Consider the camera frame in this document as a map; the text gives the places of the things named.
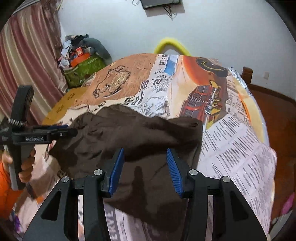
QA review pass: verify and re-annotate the dark brown t-shirt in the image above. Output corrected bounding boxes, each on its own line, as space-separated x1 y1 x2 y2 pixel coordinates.
50 105 203 232

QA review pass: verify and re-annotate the orange sleeve forearm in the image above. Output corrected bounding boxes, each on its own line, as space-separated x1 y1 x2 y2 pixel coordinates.
0 162 22 220

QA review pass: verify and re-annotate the green patterned storage bin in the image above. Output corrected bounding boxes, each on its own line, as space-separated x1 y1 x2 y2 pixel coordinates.
64 55 106 88

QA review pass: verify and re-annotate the pink object on floor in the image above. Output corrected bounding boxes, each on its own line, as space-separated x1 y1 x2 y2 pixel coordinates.
280 192 295 215

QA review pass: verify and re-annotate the orange box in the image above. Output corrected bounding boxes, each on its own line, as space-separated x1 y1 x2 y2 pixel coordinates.
71 53 91 67

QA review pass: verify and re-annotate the printed newspaper pattern bed sheet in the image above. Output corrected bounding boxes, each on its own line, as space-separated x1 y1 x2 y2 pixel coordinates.
10 54 277 240

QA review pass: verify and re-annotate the striped pink curtain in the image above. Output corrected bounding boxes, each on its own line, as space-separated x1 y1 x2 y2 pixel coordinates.
1 1 67 125

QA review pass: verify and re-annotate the grey stuffed toy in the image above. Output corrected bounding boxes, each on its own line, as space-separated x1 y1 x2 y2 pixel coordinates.
79 37 113 65

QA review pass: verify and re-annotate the wooden bed post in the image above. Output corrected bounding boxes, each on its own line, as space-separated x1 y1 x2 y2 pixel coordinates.
241 66 253 86

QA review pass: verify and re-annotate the white wall socket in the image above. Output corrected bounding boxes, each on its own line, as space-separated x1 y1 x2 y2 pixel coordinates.
263 72 269 80

